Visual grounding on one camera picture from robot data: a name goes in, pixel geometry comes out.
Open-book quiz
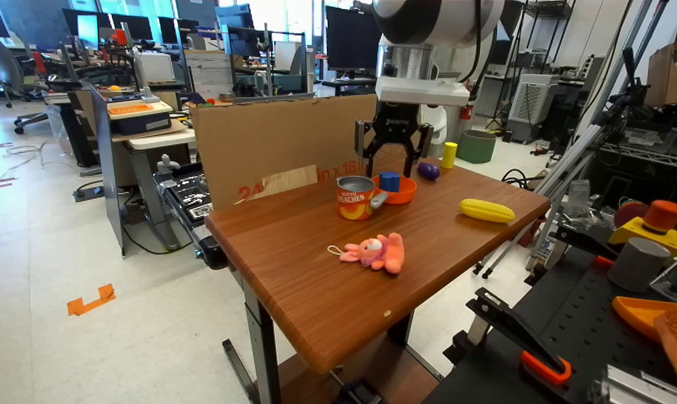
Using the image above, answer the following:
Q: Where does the grey desk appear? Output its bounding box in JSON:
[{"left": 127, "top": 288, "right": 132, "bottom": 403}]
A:
[{"left": 88, "top": 84, "right": 197, "bottom": 258}]

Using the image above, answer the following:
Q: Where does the black wire shelf rack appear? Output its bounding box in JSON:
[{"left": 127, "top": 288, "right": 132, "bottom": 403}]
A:
[{"left": 492, "top": 0, "right": 576, "bottom": 131}]

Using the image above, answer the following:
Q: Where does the orange toy pot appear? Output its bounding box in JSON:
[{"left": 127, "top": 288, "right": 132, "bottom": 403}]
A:
[{"left": 370, "top": 175, "right": 418, "bottom": 210}]

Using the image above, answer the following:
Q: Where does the brown cardboard panel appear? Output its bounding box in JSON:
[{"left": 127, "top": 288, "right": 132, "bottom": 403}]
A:
[{"left": 190, "top": 94, "right": 424, "bottom": 212}]

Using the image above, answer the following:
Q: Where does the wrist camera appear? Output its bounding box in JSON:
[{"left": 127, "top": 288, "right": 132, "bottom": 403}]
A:
[{"left": 375, "top": 76, "right": 472, "bottom": 108}]

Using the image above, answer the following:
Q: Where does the green bucket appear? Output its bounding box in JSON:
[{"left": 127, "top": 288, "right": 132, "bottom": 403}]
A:
[{"left": 456, "top": 129, "right": 497, "bottom": 165}]

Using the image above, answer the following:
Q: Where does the yellow toy corn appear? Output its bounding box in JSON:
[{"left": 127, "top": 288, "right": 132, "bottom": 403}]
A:
[{"left": 459, "top": 198, "right": 516, "bottom": 224}]

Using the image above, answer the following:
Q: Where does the white plastic jug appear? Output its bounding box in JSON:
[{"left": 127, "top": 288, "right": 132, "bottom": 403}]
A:
[{"left": 422, "top": 105, "right": 448, "bottom": 146}]

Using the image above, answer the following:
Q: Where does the row of monitors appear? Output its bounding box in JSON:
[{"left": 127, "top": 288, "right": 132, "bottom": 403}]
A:
[{"left": 62, "top": 8, "right": 200, "bottom": 47}]

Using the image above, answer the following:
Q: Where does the black cable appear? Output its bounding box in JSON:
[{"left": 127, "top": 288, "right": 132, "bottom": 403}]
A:
[{"left": 501, "top": 168, "right": 548, "bottom": 190}]

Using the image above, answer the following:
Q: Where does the grey office chair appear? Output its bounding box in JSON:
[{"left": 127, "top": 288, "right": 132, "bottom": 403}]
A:
[{"left": 0, "top": 20, "right": 49, "bottom": 135}]

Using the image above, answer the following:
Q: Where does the grey cylinder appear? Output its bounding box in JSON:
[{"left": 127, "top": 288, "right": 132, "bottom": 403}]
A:
[{"left": 606, "top": 237, "right": 672, "bottom": 293}]

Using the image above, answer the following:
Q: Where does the black monitor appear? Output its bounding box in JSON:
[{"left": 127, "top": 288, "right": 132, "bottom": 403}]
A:
[{"left": 324, "top": 5, "right": 383, "bottom": 80}]

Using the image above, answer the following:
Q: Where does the grey device with orange top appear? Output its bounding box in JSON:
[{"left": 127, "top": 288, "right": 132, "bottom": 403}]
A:
[{"left": 107, "top": 99, "right": 174, "bottom": 136}]

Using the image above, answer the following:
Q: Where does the cardboard box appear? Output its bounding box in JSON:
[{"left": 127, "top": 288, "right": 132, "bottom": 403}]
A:
[{"left": 644, "top": 38, "right": 677, "bottom": 108}]

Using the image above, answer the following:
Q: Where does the black clamp orange handle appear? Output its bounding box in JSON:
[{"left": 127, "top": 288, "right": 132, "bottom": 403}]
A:
[{"left": 465, "top": 287, "right": 573, "bottom": 387}]

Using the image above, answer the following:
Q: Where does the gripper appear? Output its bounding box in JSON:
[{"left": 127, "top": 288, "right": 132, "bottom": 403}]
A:
[{"left": 355, "top": 102, "right": 434, "bottom": 178}]

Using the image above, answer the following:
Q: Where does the yellow emergency stop button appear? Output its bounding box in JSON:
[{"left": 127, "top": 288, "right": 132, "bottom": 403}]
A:
[{"left": 607, "top": 199, "right": 677, "bottom": 258}]

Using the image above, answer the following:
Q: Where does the orange plastic tray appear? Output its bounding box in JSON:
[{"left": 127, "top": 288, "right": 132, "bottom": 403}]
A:
[{"left": 612, "top": 296, "right": 677, "bottom": 343}]

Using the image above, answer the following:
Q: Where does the pink plush toy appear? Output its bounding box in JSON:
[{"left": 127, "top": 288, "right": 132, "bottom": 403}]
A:
[{"left": 327, "top": 232, "right": 405, "bottom": 275}]

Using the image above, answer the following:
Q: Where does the white air cooler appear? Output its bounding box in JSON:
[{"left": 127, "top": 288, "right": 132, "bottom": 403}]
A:
[{"left": 506, "top": 74, "right": 559, "bottom": 144}]

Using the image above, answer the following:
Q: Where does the orange peaches can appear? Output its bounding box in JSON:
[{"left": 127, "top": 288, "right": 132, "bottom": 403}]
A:
[{"left": 336, "top": 175, "right": 376, "bottom": 221}]

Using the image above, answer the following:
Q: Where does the metal wire shelf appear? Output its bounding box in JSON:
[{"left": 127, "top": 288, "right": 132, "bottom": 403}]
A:
[{"left": 597, "top": 128, "right": 677, "bottom": 172}]

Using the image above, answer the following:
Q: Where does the orange floor tape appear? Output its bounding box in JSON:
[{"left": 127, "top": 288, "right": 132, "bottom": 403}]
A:
[{"left": 66, "top": 283, "right": 117, "bottom": 317}]

